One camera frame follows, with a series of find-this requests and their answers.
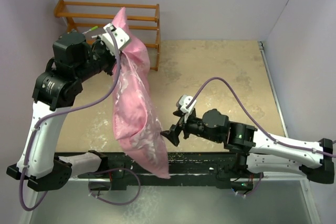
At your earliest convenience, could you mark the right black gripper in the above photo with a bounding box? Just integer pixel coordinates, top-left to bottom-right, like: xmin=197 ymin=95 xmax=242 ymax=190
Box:
xmin=161 ymin=109 xmax=222 ymax=146

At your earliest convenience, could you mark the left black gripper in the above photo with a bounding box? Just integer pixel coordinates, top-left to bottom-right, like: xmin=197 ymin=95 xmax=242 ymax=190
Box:
xmin=74 ymin=35 xmax=123 ymax=82

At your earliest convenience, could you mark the pink satin pillowcase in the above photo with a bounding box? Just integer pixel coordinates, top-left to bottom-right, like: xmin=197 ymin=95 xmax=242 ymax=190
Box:
xmin=112 ymin=7 xmax=170 ymax=179

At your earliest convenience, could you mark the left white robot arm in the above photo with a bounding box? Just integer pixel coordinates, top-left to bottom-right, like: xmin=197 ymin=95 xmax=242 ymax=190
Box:
xmin=6 ymin=31 xmax=129 ymax=192

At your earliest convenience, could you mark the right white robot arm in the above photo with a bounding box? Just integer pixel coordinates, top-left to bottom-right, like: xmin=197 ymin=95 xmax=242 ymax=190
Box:
xmin=160 ymin=109 xmax=335 ymax=184

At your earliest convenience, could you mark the green capped marker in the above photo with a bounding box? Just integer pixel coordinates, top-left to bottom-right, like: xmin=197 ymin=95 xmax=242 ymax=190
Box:
xmin=82 ymin=26 xmax=99 ymax=35

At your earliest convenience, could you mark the wooden shelf rack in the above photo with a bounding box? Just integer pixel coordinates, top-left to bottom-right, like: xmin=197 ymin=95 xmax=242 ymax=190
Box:
xmin=54 ymin=0 xmax=161 ymax=71

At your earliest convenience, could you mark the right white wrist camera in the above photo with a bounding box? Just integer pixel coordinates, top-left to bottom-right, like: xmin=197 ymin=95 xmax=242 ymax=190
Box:
xmin=176 ymin=94 xmax=196 ymax=114

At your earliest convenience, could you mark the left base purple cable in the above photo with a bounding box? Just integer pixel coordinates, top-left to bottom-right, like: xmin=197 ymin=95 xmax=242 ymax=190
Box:
xmin=88 ymin=168 xmax=142 ymax=206

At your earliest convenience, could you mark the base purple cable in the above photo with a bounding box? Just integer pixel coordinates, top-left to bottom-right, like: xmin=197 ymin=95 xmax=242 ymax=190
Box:
xmin=235 ymin=165 xmax=265 ymax=199
xmin=88 ymin=168 xmax=142 ymax=206

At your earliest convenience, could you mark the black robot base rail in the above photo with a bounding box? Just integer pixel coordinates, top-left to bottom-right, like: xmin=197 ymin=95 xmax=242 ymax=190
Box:
xmin=81 ymin=152 xmax=264 ymax=191

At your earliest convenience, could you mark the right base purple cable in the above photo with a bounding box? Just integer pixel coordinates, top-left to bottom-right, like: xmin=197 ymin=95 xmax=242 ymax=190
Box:
xmin=235 ymin=165 xmax=265 ymax=199

